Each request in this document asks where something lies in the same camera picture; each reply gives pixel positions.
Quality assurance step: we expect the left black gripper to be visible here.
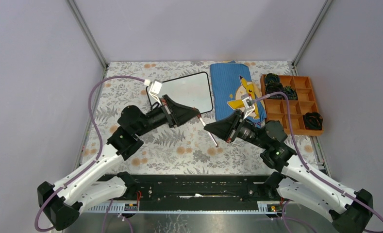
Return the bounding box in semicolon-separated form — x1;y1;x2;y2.
134;94;199;137

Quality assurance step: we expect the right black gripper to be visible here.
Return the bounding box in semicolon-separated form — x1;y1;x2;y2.
204;109;269;149

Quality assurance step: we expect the red-capped whiteboard marker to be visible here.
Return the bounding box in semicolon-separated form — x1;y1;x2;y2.
198;115;219;148

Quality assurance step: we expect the small black-framed whiteboard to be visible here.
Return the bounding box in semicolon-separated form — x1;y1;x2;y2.
158;71;214;113

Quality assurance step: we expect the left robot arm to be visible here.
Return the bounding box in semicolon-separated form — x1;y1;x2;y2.
34;95;200;232

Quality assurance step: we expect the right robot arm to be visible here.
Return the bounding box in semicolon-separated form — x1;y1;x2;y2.
204;110;373;233

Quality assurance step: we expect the blue Pikachu cloth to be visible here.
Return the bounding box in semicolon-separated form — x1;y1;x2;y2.
210;62;261;121

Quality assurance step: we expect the orange wooden compartment tray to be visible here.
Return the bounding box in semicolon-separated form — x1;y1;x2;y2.
260;74;324;136

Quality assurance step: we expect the rolled dark tie middle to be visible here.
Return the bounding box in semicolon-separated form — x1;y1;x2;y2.
265;83;283;100

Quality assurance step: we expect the rolled dark tie top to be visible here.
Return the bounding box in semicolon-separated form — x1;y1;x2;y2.
264;73;281;85

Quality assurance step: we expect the rolled dark tie small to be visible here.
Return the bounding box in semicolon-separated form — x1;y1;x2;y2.
283;86;298;100

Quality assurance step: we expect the rolled dark tie lower right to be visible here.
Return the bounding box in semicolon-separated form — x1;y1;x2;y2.
302;112;323;131

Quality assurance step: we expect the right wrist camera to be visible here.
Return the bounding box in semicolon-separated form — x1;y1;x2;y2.
241;94;256;119

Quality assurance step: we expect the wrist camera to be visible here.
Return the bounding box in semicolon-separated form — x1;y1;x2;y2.
241;94;256;119
144;79;163;104

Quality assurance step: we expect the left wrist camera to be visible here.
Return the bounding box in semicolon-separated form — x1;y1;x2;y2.
144;79;163;104

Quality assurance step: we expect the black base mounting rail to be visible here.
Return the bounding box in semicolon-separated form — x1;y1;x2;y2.
114;172;285;212

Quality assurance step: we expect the white slotted cable duct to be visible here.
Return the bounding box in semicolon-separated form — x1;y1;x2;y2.
82;201;283;215

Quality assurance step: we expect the left aluminium frame post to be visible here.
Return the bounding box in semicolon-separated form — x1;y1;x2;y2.
66;0;108;70

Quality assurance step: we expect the aluminium frame post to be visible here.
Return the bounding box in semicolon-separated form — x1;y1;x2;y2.
66;0;108;70
291;0;334;69

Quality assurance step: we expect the right aluminium frame post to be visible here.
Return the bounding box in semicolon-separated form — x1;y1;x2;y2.
291;0;334;69

